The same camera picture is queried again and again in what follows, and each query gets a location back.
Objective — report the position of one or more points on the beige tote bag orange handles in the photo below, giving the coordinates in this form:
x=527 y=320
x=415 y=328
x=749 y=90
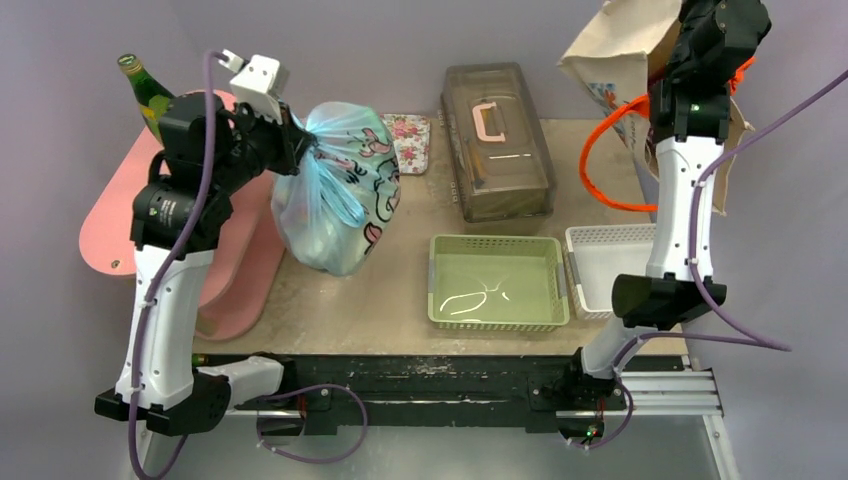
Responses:
x=618 y=56

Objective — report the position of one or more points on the pink two-tier shelf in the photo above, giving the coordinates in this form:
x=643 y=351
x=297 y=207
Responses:
x=244 y=264

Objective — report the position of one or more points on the blue printed plastic bag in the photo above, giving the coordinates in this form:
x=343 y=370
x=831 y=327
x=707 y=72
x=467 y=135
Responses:
x=332 y=214

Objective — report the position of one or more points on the white plastic basket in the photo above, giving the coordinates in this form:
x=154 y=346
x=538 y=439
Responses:
x=596 y=255

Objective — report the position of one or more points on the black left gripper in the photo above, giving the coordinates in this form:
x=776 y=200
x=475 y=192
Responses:
x=291 y=139

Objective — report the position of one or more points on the aluminium frame rail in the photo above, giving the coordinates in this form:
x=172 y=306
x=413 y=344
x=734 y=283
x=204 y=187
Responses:
x=657 y=386

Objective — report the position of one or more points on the grey transparent lidded box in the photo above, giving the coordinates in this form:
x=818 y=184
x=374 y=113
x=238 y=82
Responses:
x=502 y=165

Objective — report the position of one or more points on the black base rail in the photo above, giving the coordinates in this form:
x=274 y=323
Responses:
x=531 y=392

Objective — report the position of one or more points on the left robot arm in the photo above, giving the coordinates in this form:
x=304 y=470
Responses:
x=209 y=152

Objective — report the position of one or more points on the green glass bottle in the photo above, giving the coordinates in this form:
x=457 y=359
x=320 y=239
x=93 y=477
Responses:
x=152 y=97

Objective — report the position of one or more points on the green plastic basket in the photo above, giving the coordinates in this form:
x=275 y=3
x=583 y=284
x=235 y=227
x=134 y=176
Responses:
x=497 y=283

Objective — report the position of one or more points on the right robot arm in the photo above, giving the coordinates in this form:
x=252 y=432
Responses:
x=688 y=105

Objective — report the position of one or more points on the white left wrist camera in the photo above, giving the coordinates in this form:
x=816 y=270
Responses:
x=257 y=82

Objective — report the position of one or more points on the floral tray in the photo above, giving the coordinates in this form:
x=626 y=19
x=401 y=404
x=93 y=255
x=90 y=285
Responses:
x=411 y=134

